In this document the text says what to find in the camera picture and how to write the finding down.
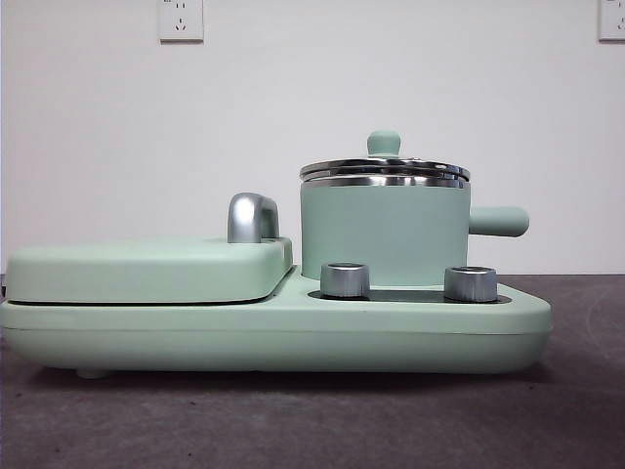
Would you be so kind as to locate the silver control knob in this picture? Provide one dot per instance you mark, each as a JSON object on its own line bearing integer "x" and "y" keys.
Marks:
{"x": 344, "y": 281}
{"x": 470, "y": 284}

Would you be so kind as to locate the mint green breakfast machine base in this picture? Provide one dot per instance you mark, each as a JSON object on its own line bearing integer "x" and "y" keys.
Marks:
{"x": 439, "y": 337}

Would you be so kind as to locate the white wall socket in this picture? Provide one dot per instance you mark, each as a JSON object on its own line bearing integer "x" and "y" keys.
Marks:
{"x": 612, "y": 22}
{"x": 181, "y": 22}

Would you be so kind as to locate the glass pot lid green knob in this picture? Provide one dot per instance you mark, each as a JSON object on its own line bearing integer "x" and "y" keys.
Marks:
{"x": 385, "y": 142}

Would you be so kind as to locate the mint green griddle cover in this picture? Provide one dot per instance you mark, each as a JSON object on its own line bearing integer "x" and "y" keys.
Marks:
{"x": 146, "y": 273}

